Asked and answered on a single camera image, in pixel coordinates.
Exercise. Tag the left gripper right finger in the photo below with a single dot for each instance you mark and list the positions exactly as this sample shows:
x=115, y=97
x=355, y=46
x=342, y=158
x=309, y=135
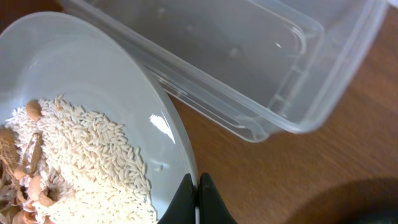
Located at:
x=212, y=209

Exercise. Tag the clear plastic bin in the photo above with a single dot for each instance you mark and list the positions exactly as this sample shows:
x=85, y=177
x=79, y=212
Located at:
x=254, y=67

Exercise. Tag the grey round plate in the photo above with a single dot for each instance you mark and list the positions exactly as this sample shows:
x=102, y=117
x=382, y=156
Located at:
x=46, y=54

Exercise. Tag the rice and peanut shell scraps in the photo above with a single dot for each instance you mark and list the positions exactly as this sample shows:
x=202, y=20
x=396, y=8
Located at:
x=76, y=166

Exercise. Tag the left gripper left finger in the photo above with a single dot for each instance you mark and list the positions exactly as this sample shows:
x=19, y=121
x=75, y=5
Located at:
x=182, y=207

